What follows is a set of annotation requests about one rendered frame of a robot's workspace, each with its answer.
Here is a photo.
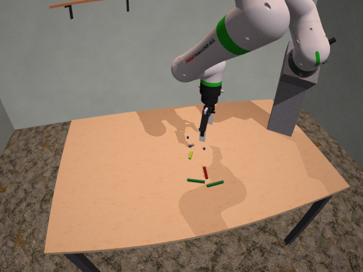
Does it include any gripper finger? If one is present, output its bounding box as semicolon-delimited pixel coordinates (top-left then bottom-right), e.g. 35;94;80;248
199;107;213;142
208;105;215;125

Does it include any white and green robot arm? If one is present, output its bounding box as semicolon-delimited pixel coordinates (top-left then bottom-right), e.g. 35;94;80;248
171;0;336;98

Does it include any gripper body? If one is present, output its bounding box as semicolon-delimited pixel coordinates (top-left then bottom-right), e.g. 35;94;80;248
201;95;218;112

